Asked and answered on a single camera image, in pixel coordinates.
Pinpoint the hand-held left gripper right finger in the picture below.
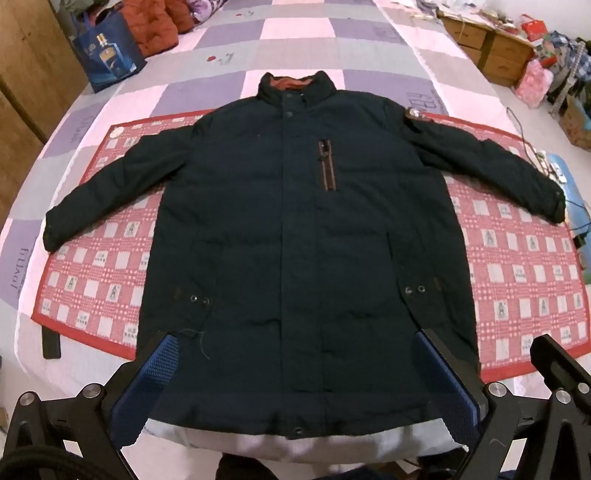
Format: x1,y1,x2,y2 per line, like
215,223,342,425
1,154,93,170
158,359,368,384
414,329,591,480

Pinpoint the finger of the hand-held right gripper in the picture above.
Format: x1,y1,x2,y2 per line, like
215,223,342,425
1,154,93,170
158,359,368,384
530,333,591,407

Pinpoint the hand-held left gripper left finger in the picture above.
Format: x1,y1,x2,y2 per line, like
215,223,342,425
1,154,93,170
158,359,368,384
0,330,182,480

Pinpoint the dark navy padded jacket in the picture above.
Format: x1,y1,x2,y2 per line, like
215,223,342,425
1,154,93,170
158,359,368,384
42,70,568,441

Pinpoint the plaid clothes pile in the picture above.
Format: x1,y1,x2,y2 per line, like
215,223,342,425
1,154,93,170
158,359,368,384
536,30,591,112

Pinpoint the red patterned mat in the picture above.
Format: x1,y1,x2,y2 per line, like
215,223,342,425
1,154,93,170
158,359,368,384
31,108,588,384

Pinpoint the white power strip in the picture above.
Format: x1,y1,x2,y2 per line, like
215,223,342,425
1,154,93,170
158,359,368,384
542,154,571,183

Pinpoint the cardboard box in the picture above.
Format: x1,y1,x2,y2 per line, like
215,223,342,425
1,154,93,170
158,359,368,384
558,95,591,148

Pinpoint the pink plastic bag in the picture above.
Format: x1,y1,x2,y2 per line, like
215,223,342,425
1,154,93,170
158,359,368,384
515,59,555,109

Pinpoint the wooden dresser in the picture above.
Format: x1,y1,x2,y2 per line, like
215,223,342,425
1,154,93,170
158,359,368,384
438,11,536,88

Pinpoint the blue shopping bag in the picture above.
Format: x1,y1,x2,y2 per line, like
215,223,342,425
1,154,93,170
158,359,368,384
75,10,148,94

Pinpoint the wooden wardrobe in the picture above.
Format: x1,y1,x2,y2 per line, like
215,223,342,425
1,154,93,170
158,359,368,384
0,0,90,213

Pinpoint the red quilt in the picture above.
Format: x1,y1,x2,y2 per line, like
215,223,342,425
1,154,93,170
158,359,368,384
121,0,195,57

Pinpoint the purple pink checkered bed sheet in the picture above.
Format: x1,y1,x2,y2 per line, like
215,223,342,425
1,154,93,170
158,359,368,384
0,0,587,462

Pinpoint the purple floral pillow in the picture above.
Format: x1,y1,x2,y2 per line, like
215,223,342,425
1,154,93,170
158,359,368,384
185,0,227,28

